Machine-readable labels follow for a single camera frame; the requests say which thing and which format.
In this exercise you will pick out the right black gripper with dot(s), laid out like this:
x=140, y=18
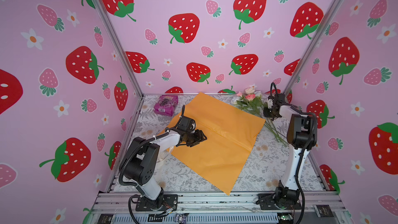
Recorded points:
x=267, y=111

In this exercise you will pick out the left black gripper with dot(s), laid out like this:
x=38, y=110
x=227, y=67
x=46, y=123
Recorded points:
x=199, y=137

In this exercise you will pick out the orange wrapping paper sheet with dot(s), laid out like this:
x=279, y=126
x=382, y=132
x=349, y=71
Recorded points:
x=218, y=163

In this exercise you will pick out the pale fake flower stem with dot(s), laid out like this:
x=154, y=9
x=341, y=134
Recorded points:
x=258, y=94

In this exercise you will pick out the pink fake rose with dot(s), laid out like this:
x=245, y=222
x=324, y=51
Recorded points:
x=268, y=123

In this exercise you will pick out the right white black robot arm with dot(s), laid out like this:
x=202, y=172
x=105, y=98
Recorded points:
x=301, y=137

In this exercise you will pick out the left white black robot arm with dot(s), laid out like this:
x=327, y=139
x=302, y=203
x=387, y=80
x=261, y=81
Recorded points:
x=138, y=165

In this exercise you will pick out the white printed ribbon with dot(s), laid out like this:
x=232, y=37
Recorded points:
x=161, y=155

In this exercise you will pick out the purple snack packet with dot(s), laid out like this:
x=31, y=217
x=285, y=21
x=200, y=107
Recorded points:
x=166, y=105

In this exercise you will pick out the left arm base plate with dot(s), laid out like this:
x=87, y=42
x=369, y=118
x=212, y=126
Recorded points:
x=162, y=203

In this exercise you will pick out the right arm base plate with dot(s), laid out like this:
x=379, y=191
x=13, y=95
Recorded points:
x=268, y=202

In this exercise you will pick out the aluminium frame rail base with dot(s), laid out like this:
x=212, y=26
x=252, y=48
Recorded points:
x=320, y=207

